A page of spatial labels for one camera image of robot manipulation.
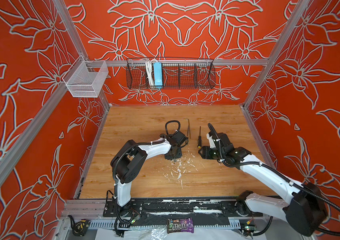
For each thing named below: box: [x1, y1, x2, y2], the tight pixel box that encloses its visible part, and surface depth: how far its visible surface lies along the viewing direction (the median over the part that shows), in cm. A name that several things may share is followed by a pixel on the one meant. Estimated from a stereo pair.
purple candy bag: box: [166, 217, 194, 234], surface depth 70 cm
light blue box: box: [153, 62, 163, 89], surface depth 91 cm
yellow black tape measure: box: [67, 215, 91, 237], surface depth 68 cm
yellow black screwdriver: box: [197, 126, 202, 149], surface depth 98 cm
